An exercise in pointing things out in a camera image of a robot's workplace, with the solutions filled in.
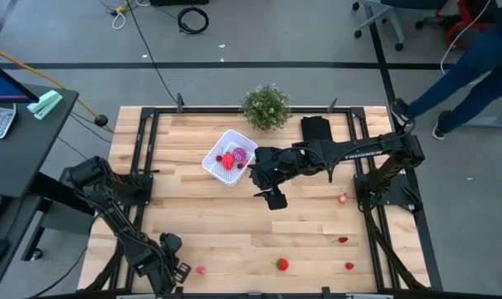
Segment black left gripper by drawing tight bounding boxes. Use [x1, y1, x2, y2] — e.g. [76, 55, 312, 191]
[150, 233, 193, 294]

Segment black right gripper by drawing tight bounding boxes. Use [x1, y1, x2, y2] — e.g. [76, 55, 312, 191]
[249, 145, 295, 211]

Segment white perforated plastic basket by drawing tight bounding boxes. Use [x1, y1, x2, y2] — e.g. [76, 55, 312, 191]
[202, 129, 259, 188]

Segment black cloth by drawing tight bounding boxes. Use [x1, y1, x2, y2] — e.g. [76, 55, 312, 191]
[300, 115, 334, 143]

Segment green potted plant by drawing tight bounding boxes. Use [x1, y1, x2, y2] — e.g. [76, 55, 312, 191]
[241, 84, 292, 132]

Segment person's shoe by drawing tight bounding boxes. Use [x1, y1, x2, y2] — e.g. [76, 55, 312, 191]
[389, 98, 417, 128]
[431, 110, 453, 141]

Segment black desk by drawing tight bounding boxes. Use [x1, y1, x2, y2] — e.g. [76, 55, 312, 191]
[0, 84, 96, 299]

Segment black box on floor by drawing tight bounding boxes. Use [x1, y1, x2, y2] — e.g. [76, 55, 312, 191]
[149, 0, 210, 7]

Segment mint green stapler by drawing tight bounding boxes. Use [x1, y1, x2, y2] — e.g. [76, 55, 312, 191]
[27, 90, 64, 121]

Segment office chair base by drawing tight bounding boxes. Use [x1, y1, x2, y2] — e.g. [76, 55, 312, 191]
[352, 0, 449, 51]

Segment person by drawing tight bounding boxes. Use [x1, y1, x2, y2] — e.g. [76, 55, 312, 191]
[389, 0, 502, 141]

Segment red and black stool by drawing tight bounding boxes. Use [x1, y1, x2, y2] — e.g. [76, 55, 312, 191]
[436, 0, 495, 50]

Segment computer monitor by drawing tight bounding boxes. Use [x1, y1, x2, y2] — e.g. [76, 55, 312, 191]
[0, 56, 40, 105]

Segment black floor cable under table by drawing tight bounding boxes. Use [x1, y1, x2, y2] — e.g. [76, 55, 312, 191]
[28, 215, 96, 299]

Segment black aluminium table frame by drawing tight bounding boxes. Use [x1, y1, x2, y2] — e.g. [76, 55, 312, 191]
[84, 93, 432, 299]

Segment long black floor cable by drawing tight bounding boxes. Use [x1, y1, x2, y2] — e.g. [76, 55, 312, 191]
[124, 0, 180, 105]

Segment coiled black cable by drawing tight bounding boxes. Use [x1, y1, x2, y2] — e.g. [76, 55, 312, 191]
[177, 7, 210, 36]

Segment short white cable loop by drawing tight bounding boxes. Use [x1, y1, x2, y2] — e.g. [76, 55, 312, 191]
[110, 10, 127, 31]

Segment long white cable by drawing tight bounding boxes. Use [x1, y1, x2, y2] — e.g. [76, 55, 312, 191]
[440, 0, 493, 76]

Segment yellow cable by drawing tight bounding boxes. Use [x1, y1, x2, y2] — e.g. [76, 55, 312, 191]
[0, 43, 102, 121]

